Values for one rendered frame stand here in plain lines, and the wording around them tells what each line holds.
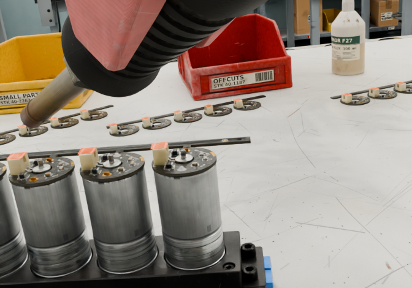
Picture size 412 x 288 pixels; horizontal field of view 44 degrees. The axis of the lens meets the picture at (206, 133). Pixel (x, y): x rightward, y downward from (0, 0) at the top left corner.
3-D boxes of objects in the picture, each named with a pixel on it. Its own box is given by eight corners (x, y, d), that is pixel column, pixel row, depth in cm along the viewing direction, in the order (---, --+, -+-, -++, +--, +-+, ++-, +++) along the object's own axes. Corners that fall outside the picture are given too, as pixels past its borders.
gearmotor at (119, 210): (156, 290, 20) (137, 173, 18) (95, 293, 20) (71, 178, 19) (163, 255, 22) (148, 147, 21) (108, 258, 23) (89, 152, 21)
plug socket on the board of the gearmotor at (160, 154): (174, 165, 19) (171, 148, 19) (151, 166, 19) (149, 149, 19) (176, 156, 20) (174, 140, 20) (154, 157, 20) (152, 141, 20)
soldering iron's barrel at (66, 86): (19, 145, 17) (95, 86, 12) (1, 102, 17) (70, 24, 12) (59, 132, 18) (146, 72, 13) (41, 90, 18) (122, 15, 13)
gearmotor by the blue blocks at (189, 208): (226, 287, 20) (214, 168, 18) (164, 290, 20) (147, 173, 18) (226, 252, 22) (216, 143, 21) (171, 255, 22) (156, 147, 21)
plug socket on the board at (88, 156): (101, 170, 19) (98, 153, 19) (79, 171, 19) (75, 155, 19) (105, 161, 20) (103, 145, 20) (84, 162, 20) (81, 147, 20)
